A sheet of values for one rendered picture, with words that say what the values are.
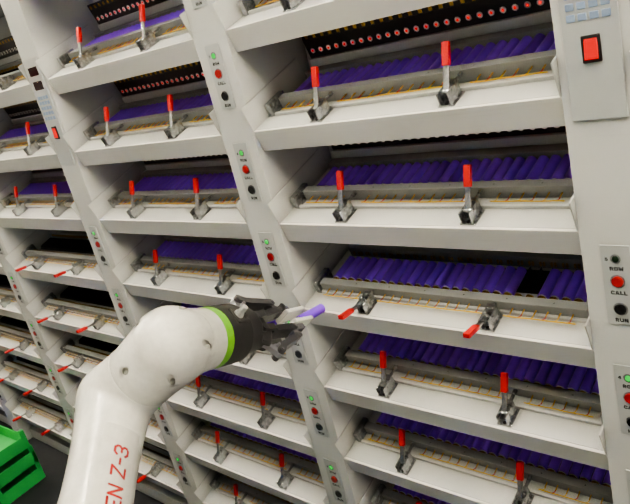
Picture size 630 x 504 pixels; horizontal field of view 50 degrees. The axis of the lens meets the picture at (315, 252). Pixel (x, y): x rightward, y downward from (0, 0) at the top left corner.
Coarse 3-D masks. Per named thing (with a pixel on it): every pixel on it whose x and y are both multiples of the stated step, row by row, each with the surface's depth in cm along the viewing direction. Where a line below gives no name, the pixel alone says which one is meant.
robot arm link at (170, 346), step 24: (168, 312) 90; (192, 312) 92; (216, 312) 98; (144, 336) 88; (168, 336) 87; (192, 336) 89; (216, 336) 94; (120, 360) 90; (144, 360) 88; (168, 360) 87; (192, 360) 88; (216, 360) 95; (120, 384) 90; (144, 384) 89; (168, 384) 89
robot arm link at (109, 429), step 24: (96, 384) 92; (96, 408) 90; (120, 408) 90; (144, 408) 92; (72, 432) 90; (96, 432) 87; (120, 432) 87; (144, 432) 92; (72, 456) 85; (96, 456) 84; (120, 456) 85; (72, 480) 81; (96, 480) 81; (120, 480) 82
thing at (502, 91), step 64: (512, 0) 106; (320, 64) 136; (384, 64) 122; (448, 64) 101; (512, 64) 99; (256, 128) 131; (320, 128) 120; (384, 128) 111; (448, 128) 104; (512, 128) 97
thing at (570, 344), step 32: (320, 256) 146; (320, 288) 144; (320, 320) 142; (352, 320) 135; (384, 320) 128; (416, 320) 124; (448, 320) 121; (512, 320) 114; (512, 352) 113; (544, 352) 109; (576, 352) 104
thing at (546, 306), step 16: (336, 288) 141; (352, 288) 138; (368, 288) 134; (384, 288) 132; (400, 288) 130; (416, 288) 128; (432, 288) 126; (416, 304) 126; (464, 304) 121; (480, 304) 118; (512, 304) 114; (528, 304) 112; (544, 304) 110; (560, 304) 108; (576, 304) 107; (544, 320) 109
